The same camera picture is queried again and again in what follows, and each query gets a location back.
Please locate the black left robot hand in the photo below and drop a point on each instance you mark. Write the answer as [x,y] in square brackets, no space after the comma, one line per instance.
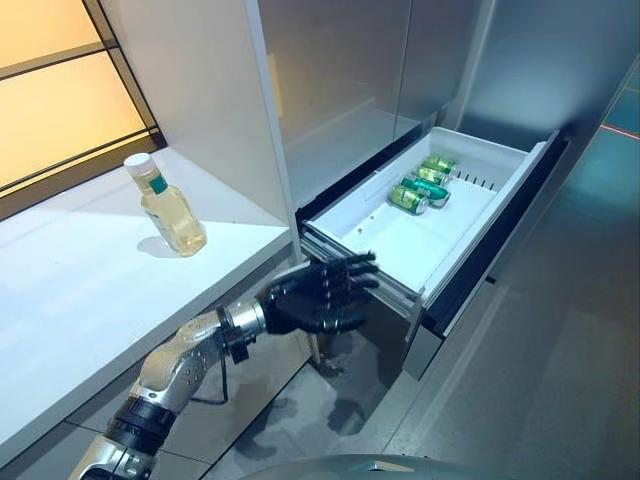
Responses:
[300,305]

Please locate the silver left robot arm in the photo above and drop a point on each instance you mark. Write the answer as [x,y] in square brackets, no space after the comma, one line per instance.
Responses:
[170,375]

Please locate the white fridge drawer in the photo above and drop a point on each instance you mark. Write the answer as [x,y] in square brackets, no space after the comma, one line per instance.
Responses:
[425,220]

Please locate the stainless steel fridge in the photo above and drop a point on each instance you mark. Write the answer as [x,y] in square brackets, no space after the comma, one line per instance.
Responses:
[400,125]

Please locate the green drink can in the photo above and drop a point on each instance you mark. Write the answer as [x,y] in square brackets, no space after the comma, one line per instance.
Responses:
[426,188]
[409,198]
[440,166]

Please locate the yellow drink bottle white cap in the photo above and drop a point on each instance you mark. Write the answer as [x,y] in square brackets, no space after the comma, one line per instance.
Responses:
[172,210]

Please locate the white counter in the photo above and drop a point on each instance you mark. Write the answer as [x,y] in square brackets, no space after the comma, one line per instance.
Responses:
[115,280]

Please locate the orange lit window panel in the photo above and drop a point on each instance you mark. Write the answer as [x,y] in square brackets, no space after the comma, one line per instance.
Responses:
[60,85]

